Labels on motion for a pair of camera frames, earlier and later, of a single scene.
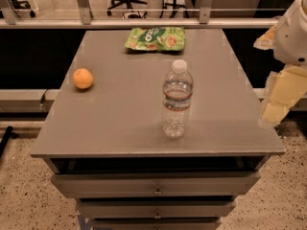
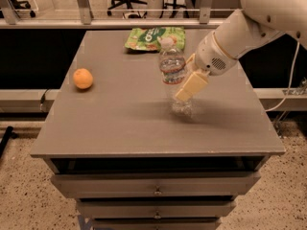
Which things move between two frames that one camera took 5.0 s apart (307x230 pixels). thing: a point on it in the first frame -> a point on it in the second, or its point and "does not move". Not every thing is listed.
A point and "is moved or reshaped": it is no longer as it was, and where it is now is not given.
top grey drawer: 157,184 does not move
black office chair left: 16,4 does not move
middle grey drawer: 157,208 does not move
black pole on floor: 8,133 does not move
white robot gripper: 292,40 -> 209,57
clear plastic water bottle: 177,94 is moved or reshaped
